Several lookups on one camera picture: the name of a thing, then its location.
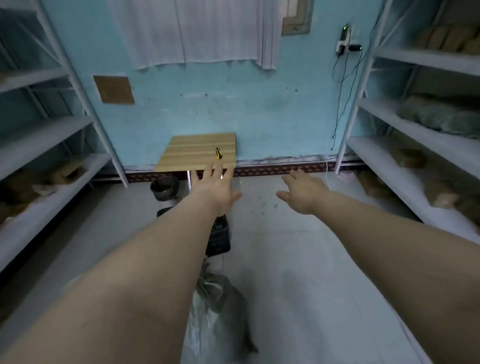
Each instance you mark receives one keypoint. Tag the grey woven sack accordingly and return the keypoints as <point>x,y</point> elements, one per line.
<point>217,318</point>

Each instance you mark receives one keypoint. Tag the green woven sack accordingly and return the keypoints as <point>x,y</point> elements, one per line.
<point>442,114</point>

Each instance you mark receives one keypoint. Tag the yellow black utility knife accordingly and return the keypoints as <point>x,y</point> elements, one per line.
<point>218,153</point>

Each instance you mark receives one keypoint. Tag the black round pot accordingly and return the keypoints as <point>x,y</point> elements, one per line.
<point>164,187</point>

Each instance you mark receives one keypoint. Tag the brown wrapped parcel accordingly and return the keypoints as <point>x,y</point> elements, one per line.
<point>373,183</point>
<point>441,194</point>
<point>22,185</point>
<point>409,157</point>
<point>67,172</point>

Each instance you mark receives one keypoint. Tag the person's right thumb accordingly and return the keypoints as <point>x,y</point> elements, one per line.
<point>284,195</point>

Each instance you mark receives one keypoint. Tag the wooden window frame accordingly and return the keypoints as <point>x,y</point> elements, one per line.
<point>298,17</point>

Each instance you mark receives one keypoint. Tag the brown cardboard wall patch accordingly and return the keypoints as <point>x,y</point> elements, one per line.
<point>113,90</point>

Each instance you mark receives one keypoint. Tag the person's left thumb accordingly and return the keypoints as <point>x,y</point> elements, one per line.
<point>235,196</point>

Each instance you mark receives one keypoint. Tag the person's right hand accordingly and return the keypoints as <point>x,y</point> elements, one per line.
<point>307,195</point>

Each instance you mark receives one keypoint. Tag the row of brown packets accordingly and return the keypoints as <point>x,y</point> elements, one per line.
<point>450,37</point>

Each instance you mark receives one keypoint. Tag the black plastic basket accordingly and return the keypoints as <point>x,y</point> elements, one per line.
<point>218,236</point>

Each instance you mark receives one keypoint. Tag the wall socket with chargers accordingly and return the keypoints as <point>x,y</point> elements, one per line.
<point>345,43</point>

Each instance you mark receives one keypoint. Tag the person's right forearm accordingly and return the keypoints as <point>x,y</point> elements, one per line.
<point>405,255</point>

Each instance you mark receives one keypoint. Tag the white metal shelf rack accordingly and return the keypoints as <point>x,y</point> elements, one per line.
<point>45,135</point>
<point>412,123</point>

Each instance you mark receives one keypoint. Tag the person's left hand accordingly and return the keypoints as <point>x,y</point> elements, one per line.
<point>215,191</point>

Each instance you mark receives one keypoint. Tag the small wooden table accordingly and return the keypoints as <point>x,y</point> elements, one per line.
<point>195,152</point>

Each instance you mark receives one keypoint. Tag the person's left forearm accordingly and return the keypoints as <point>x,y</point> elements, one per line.
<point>131,285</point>

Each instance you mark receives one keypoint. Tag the white curtain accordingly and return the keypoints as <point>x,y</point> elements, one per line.
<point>187,30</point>

